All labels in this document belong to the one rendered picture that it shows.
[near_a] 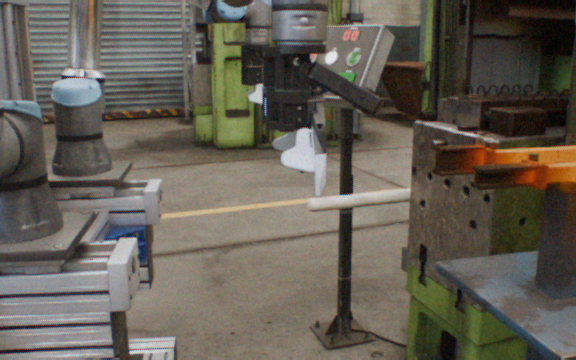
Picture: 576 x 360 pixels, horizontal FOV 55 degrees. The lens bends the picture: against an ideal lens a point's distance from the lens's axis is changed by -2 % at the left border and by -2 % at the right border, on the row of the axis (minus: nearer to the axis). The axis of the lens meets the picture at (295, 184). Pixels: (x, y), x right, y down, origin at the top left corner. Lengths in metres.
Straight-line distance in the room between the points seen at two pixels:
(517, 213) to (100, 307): 1.01
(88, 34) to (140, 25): 7.62
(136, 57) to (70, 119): 7.76
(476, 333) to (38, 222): 1.10
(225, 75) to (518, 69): 4.65
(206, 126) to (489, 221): 5.31
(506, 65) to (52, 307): 1.49
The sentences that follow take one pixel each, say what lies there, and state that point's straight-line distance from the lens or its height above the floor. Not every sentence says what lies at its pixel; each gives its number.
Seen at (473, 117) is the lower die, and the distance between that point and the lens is 1.59.
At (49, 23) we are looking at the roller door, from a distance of 9.17.
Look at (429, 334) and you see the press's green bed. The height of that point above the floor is 0.24.
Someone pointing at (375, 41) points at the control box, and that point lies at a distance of 1.94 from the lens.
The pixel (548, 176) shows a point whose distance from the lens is 0.89.
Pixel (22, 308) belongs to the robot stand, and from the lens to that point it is 1.09.
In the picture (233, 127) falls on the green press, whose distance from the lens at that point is 6.31.
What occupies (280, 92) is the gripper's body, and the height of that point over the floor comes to 1.07.
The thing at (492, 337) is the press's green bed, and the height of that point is 0.38.
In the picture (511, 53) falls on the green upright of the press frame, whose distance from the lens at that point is 1.96.
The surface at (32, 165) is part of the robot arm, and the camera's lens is 1.03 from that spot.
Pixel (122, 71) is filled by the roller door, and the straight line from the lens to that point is 9.21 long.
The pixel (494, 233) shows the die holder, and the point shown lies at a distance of 1.49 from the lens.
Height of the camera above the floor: 1.13
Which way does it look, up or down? 14 degrees down
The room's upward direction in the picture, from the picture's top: straight up
